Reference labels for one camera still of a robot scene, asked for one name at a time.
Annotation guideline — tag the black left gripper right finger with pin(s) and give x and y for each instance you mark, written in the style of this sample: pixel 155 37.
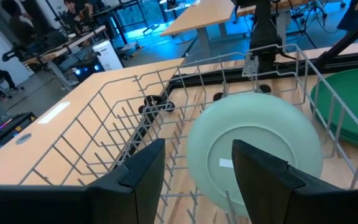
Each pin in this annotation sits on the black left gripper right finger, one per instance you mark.
pixel 291 199

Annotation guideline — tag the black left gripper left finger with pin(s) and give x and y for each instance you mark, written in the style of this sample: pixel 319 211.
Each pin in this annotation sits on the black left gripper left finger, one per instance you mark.
pixel 104 202

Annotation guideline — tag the pale green plate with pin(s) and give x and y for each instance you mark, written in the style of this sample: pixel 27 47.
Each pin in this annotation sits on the pale green plate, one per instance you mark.
pixel 259 124

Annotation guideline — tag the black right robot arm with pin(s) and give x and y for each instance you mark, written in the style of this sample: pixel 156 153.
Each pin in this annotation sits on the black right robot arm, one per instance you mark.
pixel 264 34

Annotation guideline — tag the white rectangular desk inlay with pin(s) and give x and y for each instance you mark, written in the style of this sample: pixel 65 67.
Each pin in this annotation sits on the white rectangular desk inlay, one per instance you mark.
pixel 54 112

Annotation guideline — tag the large beige desk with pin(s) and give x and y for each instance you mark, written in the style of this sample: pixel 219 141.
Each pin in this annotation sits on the large beige desk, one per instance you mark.
pixel 11 155

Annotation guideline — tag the black box with LED strip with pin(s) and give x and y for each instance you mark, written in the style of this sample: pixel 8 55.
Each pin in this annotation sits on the black box with LED strip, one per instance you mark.
pixel 8 130

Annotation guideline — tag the black computer tower blue lights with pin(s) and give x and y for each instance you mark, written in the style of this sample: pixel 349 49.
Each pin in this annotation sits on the black computer tower blue lights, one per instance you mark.
pixel 87 70

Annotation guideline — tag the white air purifier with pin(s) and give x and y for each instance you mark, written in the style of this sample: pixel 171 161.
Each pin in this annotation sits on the white air purifier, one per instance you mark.
pixel 107 56

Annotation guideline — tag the wooden work desk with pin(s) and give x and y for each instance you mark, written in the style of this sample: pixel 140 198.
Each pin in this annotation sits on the wooden work desk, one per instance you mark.
pixel 73 40

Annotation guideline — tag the light wood desk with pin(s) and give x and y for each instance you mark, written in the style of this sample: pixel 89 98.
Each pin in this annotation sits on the light wood desk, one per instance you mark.
pixel 197 15

